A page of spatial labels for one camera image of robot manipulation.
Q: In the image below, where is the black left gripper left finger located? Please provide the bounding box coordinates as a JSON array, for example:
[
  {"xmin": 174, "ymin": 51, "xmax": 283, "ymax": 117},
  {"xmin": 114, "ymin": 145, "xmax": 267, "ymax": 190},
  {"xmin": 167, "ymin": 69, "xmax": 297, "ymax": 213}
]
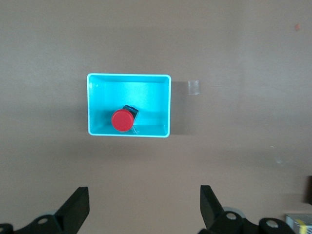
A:
[{"xmin": 0, "ymin": 187, "xmax": 90, "ymax": 234}]

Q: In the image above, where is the red mushroom push button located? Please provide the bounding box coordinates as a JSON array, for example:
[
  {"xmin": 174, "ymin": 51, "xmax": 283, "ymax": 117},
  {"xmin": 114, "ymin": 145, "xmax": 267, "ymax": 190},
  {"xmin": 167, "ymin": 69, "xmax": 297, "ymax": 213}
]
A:
[{"xmin": 111, "ymin": 104, "xmax": 139, "ymax": 135}]

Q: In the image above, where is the dark brown rectangular block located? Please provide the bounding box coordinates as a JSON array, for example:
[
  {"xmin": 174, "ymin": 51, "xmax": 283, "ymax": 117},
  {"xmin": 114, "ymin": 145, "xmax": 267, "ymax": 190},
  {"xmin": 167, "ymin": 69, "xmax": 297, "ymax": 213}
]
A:
[{"xmin": 304, "ymin": 175, "xmax": 312, "ymax": 203}]

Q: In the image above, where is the clear tape piece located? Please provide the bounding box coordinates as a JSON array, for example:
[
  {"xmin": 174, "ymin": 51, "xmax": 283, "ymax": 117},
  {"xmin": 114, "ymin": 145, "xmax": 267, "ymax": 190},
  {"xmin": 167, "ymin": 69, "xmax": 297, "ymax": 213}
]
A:
[{"xmin": 188, "ymin": 79, "xmax": 201, "ymax": 96}]

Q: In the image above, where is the metal mesh power supply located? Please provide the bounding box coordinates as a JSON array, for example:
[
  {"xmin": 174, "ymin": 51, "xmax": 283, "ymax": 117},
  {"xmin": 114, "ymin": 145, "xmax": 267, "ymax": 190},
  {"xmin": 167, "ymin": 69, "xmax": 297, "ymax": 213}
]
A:
[{"xmin": 285, "ymin": 214, "xmax": 312, "ymax": 234}]

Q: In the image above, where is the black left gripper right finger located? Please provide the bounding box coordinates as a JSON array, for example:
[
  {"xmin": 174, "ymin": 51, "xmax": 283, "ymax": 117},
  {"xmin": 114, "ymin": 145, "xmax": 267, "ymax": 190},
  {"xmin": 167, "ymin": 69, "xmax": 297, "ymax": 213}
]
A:
[{"xmin": 198, "ymin": 185, "xmax": 293, "ymax": 234}]

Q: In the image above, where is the cyan plastic bin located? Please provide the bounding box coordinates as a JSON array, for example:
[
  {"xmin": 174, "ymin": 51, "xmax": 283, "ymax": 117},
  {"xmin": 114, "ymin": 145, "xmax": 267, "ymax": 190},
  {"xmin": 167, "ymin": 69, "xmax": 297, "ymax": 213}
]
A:
[{"xmin": 86, "ymin": 73, "xmax": 172, "ymax": 138}]

